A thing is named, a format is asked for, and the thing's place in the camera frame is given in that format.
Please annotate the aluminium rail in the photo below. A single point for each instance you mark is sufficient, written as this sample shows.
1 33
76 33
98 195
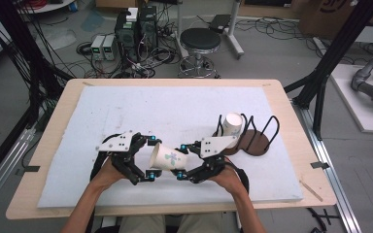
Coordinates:
330 168
0 178

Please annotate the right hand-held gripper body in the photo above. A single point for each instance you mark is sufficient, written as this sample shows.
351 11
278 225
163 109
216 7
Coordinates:
215 145

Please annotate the round white table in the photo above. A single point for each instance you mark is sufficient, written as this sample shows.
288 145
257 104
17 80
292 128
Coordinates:
45 6

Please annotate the black computer tower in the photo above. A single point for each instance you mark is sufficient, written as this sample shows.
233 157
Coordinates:
126 37
149 29

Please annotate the black metal frame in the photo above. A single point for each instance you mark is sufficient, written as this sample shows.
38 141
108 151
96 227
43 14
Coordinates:
333 55
26 58

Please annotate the blue tape roll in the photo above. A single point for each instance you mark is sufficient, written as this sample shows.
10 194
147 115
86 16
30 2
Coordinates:
73 6

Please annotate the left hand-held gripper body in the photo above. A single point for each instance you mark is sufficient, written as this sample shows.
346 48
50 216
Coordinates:
118 142

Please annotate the white platform board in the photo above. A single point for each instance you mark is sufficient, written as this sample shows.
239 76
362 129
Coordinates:
359 106

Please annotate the cardboard box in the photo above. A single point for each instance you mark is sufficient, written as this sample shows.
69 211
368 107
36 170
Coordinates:
333 16

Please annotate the white printed paper cup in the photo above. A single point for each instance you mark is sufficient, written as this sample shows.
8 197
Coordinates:
233 124
168 158

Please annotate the person's right hand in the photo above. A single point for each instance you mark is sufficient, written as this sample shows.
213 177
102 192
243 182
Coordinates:
230 181

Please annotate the black round stool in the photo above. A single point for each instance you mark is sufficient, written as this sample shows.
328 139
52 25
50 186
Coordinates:
200 39

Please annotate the black flat box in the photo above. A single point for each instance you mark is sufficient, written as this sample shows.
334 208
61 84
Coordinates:
220 22

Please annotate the white metal stand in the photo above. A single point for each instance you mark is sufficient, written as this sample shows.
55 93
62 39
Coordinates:
234 39

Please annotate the small white box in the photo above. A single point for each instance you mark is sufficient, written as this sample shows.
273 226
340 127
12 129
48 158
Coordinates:
132 14

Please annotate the thin wooden stick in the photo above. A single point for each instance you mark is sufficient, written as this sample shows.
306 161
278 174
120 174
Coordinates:
311 191

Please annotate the black tape piece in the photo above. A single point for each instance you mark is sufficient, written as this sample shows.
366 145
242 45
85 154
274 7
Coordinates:
29 169
320 165

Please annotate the grey bench power supply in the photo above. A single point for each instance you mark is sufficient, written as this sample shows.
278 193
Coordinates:
97 47
109 47

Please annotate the person's left hand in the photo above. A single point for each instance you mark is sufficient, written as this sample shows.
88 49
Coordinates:
107 178

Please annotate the white foam mat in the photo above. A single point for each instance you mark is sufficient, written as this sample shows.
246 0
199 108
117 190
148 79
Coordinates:
162 110

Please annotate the person's legs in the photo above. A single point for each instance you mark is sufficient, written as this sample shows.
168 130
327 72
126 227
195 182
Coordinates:
162 225

